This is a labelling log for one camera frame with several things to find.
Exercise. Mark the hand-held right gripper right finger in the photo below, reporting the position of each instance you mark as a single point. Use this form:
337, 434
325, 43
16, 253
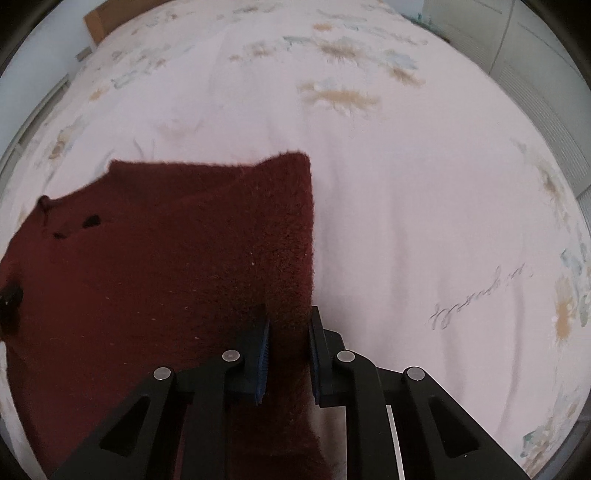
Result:
315, 355

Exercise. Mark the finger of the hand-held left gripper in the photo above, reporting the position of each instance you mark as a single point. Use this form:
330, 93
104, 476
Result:
10, 297

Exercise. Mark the dark red knitted sweater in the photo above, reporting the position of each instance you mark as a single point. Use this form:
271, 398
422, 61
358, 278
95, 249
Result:
184, 277

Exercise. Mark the white panelled bed frame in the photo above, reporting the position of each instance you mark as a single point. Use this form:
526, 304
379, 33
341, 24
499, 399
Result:
32, 115

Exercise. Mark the wooden headboard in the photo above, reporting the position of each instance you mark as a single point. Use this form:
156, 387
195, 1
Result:
99, 21

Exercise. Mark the floral pink bed cover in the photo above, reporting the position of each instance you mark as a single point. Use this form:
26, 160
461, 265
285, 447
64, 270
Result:
415, 184

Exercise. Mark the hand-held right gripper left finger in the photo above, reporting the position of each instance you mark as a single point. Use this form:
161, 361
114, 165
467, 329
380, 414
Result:
264, 355

